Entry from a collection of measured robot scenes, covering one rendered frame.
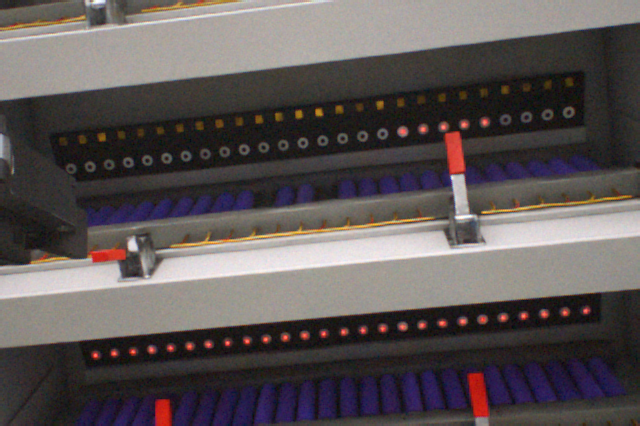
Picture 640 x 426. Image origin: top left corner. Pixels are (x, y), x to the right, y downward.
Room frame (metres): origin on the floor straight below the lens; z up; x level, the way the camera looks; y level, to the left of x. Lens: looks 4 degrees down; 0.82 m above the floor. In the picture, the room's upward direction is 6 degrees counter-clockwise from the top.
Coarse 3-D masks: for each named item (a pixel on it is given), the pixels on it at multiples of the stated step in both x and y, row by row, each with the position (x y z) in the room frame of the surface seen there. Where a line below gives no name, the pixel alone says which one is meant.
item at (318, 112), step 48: (384, 96) 0.68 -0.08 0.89; (432, 96) 0.67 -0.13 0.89; (480, 96) 0.67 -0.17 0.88; (528, 96) 0.67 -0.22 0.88; (576, 96) 0.67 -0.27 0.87; (96, 144) 0.70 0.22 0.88; (144, 144) 0.70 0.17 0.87; (192, 144) 0.70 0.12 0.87; (240, 144) 0.70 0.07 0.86; (336, 144) 0.69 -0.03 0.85; (384, 144) 0.69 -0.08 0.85
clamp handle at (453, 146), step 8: (448, 136) 0.55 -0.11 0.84; (456, 136) 0.55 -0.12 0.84; (448, 144) 0.55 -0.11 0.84; (456, 144) 0.54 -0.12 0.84; (448, 152) 0.54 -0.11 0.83; (456, 152) 0.54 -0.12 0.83; (448, 160) 0.54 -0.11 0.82; (456, 160) 0.54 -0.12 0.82; (448, 168) 0.54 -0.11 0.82; (456, 168) 0.54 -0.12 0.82; (464, 168) 0.54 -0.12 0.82; (456, 176) 0.54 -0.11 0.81; (464, 176) 0.54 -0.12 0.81; (456, 184) 0.54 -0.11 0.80; (464, 184) 0.53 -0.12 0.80; (456, 192) 0.53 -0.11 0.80; (464, 192) 0.53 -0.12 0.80; (456, 200) 0.53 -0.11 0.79; (464, 200) 0.53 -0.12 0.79; (456, 208) 0.53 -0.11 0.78; (464, 208) 0.53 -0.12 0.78
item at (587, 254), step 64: (576, 128) 0.67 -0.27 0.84; (128, 192) 0.71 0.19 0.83; (192, 256) 0.57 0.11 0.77; (256, 256) 0.55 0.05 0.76; (320, 256) 0.54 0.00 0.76; (384, 256) 0.52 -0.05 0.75; (448, 256) 0.51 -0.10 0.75; (512, 256) 0.51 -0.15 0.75; (576, 256) 0.51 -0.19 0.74; (0, 320) 0.54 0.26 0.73; (64, 320) 0.54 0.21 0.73; (128, 320) 0.54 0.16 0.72; (192, 320) 0.54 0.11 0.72; (256, 320) 0.53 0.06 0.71
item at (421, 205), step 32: (416, 192) 0.59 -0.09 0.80; (448, 192) 0.58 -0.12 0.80; (480, 192) 0.57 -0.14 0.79; (512, 192) 0.57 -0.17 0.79; (544, 192) 0.57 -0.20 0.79; (576, 192) 0.57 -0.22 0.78; (608, 192) 0.57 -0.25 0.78; (128, 224) 0.60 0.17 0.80; (160, 224) 0.59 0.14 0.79; (192, 224) 0.59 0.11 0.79; (224, 224) 0.59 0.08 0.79; (256, 224) 0.59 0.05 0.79; (288, 224) 0.59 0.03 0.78; (320, 224) 0.59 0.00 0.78; (352, 224) 0.59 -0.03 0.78; (384, 224) 0.57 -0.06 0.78; (32, 256) 0.60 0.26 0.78
